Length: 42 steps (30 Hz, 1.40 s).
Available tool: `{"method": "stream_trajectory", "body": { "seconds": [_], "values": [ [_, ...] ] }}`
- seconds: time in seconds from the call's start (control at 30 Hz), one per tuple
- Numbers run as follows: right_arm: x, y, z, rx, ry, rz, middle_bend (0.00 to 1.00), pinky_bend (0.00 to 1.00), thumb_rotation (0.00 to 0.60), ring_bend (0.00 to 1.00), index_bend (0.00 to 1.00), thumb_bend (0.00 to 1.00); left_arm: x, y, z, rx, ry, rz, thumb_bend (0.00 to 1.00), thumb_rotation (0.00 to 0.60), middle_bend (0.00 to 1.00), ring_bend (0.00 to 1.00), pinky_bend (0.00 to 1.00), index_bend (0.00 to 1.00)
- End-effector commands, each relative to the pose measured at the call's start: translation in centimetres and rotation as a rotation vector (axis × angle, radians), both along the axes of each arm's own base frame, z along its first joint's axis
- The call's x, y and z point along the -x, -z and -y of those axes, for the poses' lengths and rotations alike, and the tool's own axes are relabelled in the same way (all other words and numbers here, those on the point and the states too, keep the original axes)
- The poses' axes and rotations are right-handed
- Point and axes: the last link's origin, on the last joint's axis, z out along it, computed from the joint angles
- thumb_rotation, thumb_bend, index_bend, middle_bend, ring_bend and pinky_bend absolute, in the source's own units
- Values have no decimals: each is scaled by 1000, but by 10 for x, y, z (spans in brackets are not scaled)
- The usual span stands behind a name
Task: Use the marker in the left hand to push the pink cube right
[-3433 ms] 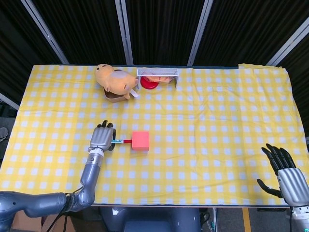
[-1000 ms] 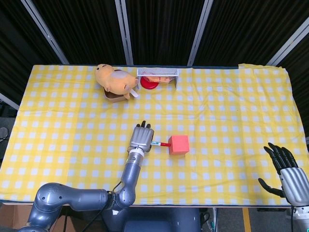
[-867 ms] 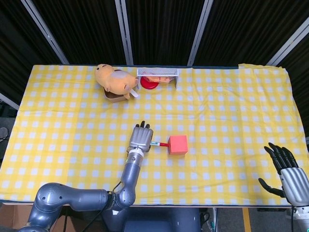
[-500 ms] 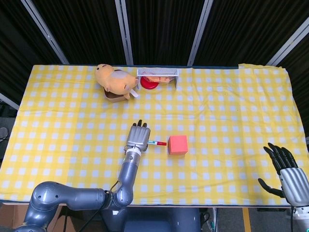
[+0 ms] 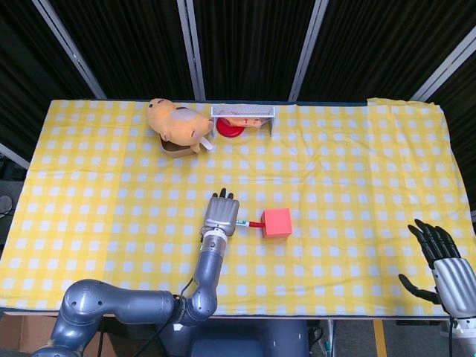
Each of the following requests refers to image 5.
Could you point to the white mesh shelf rack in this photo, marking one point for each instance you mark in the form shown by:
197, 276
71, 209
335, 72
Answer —
241, 110

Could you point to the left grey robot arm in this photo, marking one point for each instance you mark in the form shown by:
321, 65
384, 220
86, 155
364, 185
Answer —
122, 305

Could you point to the red round plate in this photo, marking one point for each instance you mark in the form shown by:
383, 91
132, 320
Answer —
230, 130

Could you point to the white flat stick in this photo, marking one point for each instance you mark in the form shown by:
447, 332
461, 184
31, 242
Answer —
207, 144

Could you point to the grey metal frame pole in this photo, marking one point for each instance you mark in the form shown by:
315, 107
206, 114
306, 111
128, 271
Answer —
446, 68
70, 50
13, 156
191, 48
308, 48

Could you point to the grey round object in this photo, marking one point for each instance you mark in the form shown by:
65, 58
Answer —
5, 204

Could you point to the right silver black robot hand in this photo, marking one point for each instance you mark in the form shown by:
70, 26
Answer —
455, 288

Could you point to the pink red cube block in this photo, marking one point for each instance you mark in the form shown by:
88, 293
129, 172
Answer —
277, 223

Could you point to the pink toy under rack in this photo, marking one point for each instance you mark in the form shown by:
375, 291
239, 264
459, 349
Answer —
249, 122

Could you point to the yellow checkered tablecloth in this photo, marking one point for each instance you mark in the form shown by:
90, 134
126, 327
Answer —
297, 171

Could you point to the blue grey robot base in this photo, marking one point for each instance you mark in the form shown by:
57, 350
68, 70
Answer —
253, 340

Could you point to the yellow plush toy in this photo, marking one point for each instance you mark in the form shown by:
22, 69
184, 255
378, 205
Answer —
175, 122

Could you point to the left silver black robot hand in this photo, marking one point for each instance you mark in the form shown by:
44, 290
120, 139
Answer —
221, 213

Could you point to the red-capped white marker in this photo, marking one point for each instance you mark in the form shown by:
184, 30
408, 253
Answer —
249, 223

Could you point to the black pleated curtain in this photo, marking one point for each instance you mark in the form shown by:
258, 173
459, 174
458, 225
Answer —
253, 44

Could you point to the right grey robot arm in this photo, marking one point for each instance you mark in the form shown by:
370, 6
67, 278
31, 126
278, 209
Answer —
465, 338

